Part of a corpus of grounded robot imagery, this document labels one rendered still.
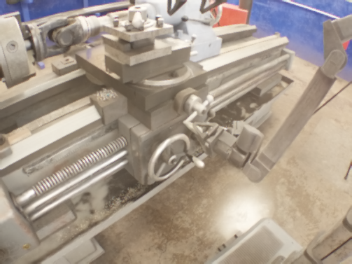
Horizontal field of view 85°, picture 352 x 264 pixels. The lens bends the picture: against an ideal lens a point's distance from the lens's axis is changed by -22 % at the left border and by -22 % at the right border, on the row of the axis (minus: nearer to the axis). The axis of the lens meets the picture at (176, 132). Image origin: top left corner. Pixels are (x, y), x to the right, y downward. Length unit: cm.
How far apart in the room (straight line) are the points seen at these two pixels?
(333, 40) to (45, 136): 89
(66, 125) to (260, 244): 104
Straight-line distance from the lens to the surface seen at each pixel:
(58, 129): 84
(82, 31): 94
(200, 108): 82
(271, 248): 128
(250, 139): 68
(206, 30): 133
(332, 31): 65
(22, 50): 80
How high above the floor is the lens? 134
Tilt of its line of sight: 40 degrees down
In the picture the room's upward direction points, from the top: 5 degrees clockwise
